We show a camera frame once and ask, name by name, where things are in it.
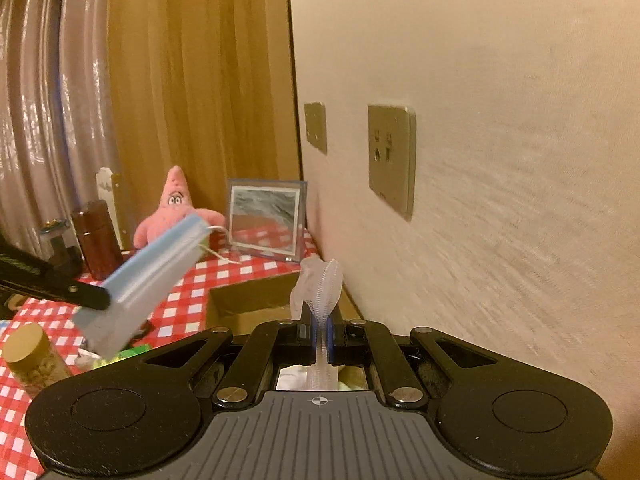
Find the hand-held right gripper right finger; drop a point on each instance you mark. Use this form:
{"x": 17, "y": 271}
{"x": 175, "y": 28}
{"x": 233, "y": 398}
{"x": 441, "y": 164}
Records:
{"x": 350, "y": 335}

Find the white plastic bag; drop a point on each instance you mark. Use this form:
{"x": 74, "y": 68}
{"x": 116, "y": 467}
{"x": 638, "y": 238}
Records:
{"x": 322, "y": 285}

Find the blue face mask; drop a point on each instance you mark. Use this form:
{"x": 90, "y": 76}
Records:
{"x": 145, "y": 280}

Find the grey patterned curtain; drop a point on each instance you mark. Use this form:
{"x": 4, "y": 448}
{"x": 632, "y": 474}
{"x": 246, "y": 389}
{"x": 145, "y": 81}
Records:
{"x": 50, "y": 110}

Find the beige wall socket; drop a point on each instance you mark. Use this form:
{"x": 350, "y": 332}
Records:
{"x": 390, "y": 160}

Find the small jar beige lid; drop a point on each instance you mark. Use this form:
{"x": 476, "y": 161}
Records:
{"x": 35, "y": 365}

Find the brown cardboard box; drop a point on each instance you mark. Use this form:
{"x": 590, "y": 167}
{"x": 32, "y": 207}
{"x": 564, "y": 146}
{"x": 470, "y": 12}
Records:
{"x": 250, "y": 300}

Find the white wooden board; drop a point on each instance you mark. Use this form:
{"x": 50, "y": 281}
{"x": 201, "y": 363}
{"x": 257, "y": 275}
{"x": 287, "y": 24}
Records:
{"x": 107, "y": 185}

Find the clear acrylic picture frame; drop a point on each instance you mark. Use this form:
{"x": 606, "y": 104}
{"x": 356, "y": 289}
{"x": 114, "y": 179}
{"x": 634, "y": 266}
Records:
{"x": 265, "y": 210}

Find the brown wooden canister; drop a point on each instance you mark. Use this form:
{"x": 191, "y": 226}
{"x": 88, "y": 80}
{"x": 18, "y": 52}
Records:
{"x": 97, "y": 240}

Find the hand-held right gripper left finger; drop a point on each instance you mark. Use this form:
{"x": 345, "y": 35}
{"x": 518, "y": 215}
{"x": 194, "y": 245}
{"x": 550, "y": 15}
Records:
{"x": 300, "y": 335}

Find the red checked tablecloth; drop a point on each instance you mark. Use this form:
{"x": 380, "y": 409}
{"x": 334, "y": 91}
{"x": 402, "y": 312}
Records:
{"x": 185, "y": 290}

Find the green tissue box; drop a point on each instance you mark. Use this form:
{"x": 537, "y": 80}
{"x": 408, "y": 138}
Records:
{"x": 125, "y": 355}

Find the wooden door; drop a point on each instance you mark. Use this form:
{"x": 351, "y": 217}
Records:
{"x": 200, "y": 85}

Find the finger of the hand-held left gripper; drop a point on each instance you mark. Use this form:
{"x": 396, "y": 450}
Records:
{"x": 60, "y": 287}

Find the glass jar black base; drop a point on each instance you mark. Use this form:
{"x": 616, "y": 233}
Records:
{"x": 62, "y": 255}

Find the pink starfish plush toy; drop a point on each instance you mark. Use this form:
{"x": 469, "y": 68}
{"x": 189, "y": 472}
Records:
{"x": 175, "y": 200}

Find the beige wall switch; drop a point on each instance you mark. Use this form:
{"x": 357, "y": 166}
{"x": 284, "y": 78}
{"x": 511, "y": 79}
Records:
{"x": 321, "y": 127}
{"x": 309, "y": 125}

